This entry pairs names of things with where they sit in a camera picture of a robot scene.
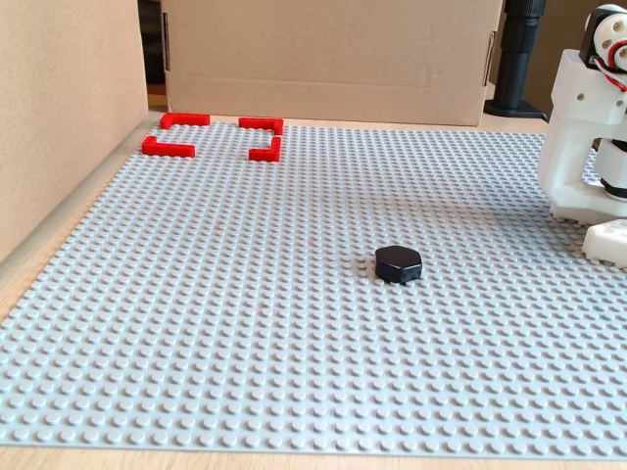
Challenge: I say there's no black hexagonal Lego piece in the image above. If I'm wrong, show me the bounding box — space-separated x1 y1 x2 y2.
374 244 424 287

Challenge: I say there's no grey Lego baseplate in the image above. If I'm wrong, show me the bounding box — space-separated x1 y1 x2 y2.
0 117 627 454

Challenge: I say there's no red L-shaped Lego beam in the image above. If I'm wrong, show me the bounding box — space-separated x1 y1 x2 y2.
140 135 197 159
237 117 285 137
159 112 212 130
247 135 283 163

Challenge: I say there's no dark background shelf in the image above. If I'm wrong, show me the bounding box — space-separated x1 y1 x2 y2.
137 0 168 85

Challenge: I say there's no black monitor stand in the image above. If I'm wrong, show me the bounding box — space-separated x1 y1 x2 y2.
483 0 551 123

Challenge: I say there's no plain cardboard panel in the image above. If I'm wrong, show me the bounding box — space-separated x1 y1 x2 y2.
0 0 150 265

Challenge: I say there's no red white black servo wire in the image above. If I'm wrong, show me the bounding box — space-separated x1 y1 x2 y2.
590 41 627 93

